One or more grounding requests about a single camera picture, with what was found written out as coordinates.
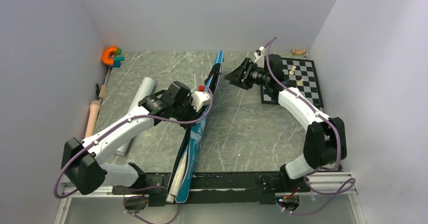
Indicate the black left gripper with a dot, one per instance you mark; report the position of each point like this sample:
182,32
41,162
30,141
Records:
194,114

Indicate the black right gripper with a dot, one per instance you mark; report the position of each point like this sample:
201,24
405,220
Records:
238,74

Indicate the blue racket bag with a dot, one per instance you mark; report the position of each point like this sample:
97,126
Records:
193,135

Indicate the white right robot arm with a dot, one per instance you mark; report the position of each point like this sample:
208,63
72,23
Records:
292,84

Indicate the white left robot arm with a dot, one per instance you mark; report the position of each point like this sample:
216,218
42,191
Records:
84,161

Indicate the cream chess pawn upper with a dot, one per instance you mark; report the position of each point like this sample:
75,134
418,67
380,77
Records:
292,71

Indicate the cream chess pawn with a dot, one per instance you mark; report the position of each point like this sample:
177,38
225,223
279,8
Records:
292,71
300,82

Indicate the cream chess pawn lower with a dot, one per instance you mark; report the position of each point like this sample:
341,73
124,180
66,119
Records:
300,82

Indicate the wooden arch block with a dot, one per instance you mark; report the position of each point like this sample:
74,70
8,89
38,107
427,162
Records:
299,52

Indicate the black white chessboard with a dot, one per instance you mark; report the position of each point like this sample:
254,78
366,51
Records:
305,69

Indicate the green blue toy blocks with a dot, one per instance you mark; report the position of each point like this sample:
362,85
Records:
117,58

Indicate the orange C-shaped toy block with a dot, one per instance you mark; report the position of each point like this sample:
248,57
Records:
108,55

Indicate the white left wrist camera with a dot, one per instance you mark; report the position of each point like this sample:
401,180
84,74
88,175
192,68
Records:
200,98

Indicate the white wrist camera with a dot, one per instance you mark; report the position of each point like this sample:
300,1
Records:
200,98
259,56

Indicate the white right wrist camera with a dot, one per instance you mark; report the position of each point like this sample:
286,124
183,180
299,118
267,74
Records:
259,56

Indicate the beige handle tool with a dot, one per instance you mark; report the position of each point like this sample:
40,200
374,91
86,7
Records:
94,109

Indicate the black base frame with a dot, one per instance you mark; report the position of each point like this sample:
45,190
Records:
217,187

